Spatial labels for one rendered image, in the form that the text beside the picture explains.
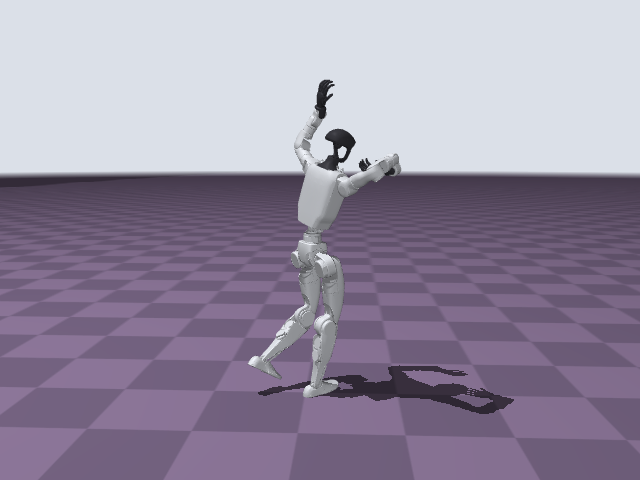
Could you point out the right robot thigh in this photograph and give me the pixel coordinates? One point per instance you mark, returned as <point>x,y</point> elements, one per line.
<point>329,268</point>

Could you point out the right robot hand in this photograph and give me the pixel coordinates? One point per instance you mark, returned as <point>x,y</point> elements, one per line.
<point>364,166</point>

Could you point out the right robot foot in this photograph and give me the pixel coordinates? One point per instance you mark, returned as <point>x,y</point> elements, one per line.
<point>326,387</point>

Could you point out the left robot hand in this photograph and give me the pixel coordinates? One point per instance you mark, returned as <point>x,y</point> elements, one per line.
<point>322,97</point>

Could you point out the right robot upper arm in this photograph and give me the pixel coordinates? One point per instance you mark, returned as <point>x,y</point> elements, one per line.
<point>349,186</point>

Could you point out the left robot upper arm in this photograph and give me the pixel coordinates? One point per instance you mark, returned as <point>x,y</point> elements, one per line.
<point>304,156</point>

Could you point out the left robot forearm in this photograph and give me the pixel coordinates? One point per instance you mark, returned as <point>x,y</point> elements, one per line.
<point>309,129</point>

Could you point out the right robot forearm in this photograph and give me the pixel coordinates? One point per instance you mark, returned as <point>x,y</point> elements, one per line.
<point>391,160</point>

